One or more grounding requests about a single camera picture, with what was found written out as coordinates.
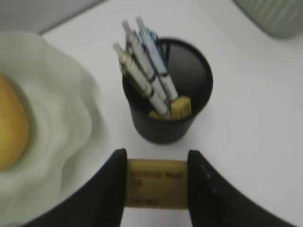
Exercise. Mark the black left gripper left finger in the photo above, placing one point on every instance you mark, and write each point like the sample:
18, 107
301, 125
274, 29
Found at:
99, 203

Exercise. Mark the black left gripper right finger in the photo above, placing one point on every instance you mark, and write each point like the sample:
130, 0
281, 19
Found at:
214, 202

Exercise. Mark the yellow eraser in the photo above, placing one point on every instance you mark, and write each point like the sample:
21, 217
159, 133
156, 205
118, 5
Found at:
155, 115
180, 108
156, 184

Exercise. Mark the yellow mango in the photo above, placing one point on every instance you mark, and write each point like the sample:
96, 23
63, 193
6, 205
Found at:
14, 125

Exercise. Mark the beige white pen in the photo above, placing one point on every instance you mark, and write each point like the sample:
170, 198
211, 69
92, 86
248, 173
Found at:
132, 69

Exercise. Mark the pale green wavy plate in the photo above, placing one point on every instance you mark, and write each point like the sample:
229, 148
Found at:
48, 82

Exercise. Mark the black mesh pen holder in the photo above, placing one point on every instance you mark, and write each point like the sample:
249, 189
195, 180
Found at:
192, 77

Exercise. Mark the pale green woven basket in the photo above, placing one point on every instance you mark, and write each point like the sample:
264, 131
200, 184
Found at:
277, 18

